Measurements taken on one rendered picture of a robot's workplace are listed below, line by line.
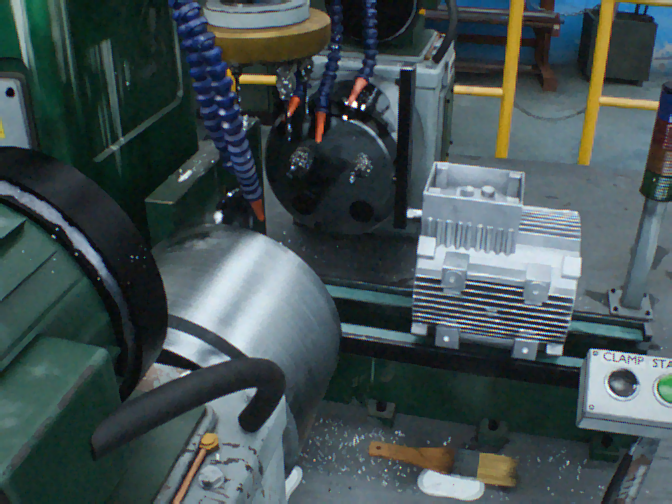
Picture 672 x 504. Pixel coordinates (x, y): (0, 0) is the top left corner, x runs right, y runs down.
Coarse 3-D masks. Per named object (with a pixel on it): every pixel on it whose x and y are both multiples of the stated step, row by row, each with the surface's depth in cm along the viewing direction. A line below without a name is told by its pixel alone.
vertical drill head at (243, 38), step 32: (224, 0) 78; (256, 0) 77; (288, 0) 79; (224, 32) 76; (256, 32) 75; (288, 32) 76; (320, 32) 79; (256, 64) 77; (288, 64) 79; (288, 96) 82; (288, 128) 84
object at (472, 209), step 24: (432, 168) 89; (456, 168) 91; (480, 168) 90; (432, 192) 83; (456, 192) 90; (480, 192) 87; (504, 192) 90; (432, 216) 84; (456, 216) 83; (480, 216) 83; (504, 216) 82; (456, 240) 85; (480, 240) 84; (504, 240) 83
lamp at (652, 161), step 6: (654, 144) 105; (654, 150) 105; (660, 150) 104; (666, 150) 103; (648, 156) 107; (654, 156) 105; (660, 156) 104; (666, 156) 104; (648, 162) 107; (654, 162) 105; (660, 162) 105; (666, 162) 104; (648, 168) 107; (654, 168) 106; (660, 168) 105; (666, 168) 105; (660, 174) 105; (666, 174) 105
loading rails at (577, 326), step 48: (336, 288) 106; (384, 288) 105; (384, 336) 96; (432, 336) 103; (576, 336) 97; (624, 336) 95; (336, 384) 99; (384, 384) 97; (432, 384) 95; (480, 384) 93; (528, 384) 90; (576, 384) 88; (480, 432) 93; (528, 432) 95; (576, 432) 93
